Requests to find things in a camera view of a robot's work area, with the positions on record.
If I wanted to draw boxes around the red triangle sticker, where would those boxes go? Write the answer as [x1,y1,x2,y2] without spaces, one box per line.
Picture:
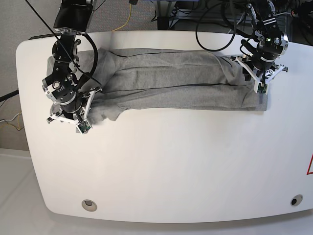
[307,155,313,175]

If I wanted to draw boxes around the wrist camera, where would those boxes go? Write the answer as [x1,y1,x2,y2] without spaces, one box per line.
[76,119,92,135]
[254,81,268,94]

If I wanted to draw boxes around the black table mount hole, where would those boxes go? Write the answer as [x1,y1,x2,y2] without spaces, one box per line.
[291,194,303,207]

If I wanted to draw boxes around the black bar behind table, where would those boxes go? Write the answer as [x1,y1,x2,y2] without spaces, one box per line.
[28,34,54,40]

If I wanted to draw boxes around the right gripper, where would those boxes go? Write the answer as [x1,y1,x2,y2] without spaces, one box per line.
[46,87,102,125]

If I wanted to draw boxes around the grey table grommet hole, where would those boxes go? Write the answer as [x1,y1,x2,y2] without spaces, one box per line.
[82,200,97,212]

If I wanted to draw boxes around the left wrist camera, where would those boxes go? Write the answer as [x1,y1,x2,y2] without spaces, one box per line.
[254,81,268,94]

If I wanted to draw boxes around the black table leg post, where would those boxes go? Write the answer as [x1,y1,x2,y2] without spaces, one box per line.
[157,16,170,30]

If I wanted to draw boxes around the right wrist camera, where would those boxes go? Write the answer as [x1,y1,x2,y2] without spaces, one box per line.
[76,119,92,135]

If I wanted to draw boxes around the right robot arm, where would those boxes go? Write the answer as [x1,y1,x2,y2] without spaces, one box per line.
[26,0,102,130]

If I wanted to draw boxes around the white and yellow floor cables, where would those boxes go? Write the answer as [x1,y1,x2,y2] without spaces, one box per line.
[0,112,24,132]

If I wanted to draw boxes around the yellow cable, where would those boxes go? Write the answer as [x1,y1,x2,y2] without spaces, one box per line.
[112,4,133,32]

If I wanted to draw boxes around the grey T-shirt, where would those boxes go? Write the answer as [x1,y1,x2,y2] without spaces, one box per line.
[46,47,268,135]

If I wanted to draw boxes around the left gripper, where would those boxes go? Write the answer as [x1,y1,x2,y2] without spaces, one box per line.
[230,55,289,85]

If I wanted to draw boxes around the aluminium frame rail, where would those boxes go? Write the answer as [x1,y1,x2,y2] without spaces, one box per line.
[168,11,243,27]

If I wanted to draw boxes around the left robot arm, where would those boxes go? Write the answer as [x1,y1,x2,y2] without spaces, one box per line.
[195,0,289,92]

